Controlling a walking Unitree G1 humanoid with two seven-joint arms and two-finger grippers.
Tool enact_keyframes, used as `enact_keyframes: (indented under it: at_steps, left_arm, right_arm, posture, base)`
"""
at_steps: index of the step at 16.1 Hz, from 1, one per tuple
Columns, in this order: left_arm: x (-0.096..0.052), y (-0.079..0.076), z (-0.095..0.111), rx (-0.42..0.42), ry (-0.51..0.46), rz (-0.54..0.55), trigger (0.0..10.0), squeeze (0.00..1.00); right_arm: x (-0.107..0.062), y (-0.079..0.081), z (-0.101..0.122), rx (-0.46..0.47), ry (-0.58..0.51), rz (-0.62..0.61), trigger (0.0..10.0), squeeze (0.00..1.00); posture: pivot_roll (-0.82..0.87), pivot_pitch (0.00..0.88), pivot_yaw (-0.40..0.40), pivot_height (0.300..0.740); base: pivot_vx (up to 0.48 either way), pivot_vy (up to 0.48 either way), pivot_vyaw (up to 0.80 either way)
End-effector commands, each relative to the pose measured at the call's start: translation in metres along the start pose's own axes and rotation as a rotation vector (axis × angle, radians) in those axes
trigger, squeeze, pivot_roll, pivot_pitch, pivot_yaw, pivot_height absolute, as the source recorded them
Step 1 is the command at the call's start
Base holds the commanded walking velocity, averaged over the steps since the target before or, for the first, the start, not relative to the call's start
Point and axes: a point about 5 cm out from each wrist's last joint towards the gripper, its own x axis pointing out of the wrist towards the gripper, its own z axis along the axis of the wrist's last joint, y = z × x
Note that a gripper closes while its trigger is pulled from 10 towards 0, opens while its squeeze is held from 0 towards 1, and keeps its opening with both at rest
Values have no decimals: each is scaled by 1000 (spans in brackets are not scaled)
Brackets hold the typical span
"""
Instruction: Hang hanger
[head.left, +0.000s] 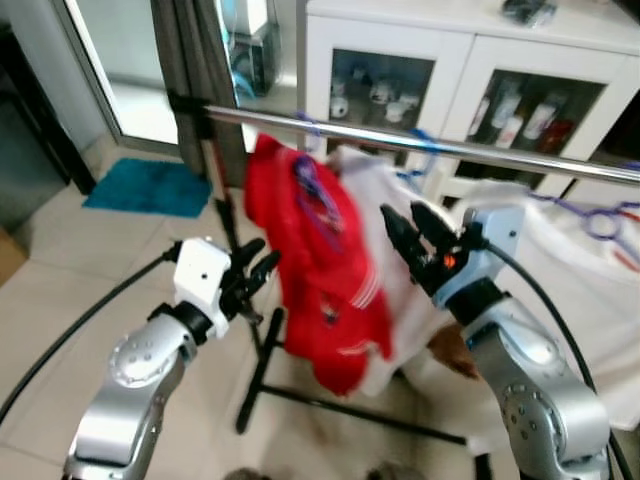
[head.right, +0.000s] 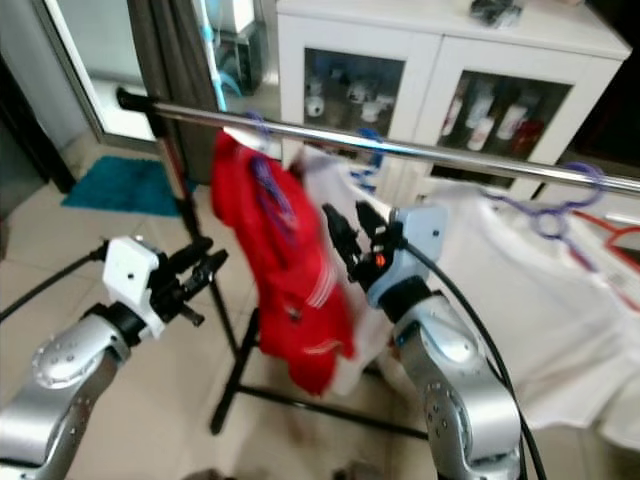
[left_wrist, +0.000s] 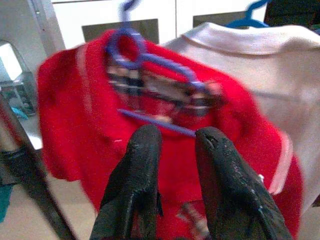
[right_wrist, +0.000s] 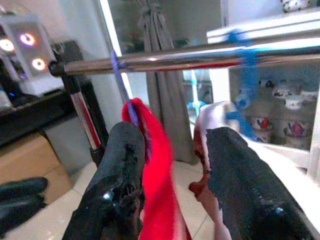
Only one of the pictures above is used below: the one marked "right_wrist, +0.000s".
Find blue plastic hanger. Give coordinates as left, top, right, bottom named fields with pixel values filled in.
left=226, top=28, right=261, bottom=141

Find purple plastic hanger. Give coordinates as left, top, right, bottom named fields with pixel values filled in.
left=109, top=49, right=152, bottom=161

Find white shelf cabinet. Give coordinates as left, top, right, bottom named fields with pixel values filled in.
left=206, top=12, right=320, bottom=176

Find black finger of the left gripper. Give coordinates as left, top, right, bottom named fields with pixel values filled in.
left=0, top=195, right=47, bottom=234
left=0, top=176, right=48, bottom=202

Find chrome clothes rack rail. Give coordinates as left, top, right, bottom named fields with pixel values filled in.
left=62, top=39, right=320, bottom=76

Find patterned ceramic cup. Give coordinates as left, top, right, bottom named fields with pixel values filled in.
left=258, top=79, right=276, bottom=89

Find grey curtain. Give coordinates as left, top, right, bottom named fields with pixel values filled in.
left=138, top=0, right=198, bottom=165

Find red fleece garment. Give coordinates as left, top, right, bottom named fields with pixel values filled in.
left=121, top=97, right=241, bottom=240

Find cyan plastic hanger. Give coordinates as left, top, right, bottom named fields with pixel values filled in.
left=186, top=69, right=209, bottom=112

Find black chrome rack upright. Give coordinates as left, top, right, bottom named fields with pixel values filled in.
left=48, top=42, right=106, bottom=168

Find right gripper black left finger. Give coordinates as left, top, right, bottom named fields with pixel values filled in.
left=62, top=121, right=147, bottom=240

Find patterned ceramic jar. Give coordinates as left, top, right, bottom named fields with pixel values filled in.
left=281, top=0, right=311, bottom=13

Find cardboard box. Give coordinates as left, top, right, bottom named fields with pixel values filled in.
left=0, top=132, right=73, bottom=203

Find patterned ceramic bowl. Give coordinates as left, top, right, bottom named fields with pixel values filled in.
left=249, top=117, right=275, bottom=131
left=284, top=96, right=305, bottom=111
left=283, top=121, right=313, bottom=138

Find white computer case glowing fans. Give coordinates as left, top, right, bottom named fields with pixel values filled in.
left=0, top=14, right=57, bottom=96

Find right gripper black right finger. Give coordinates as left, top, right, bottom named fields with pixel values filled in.
left=205, top=126, right=315, bottom=240

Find black desk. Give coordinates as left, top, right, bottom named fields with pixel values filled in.
left=0, top=82, right=101, bottom=151

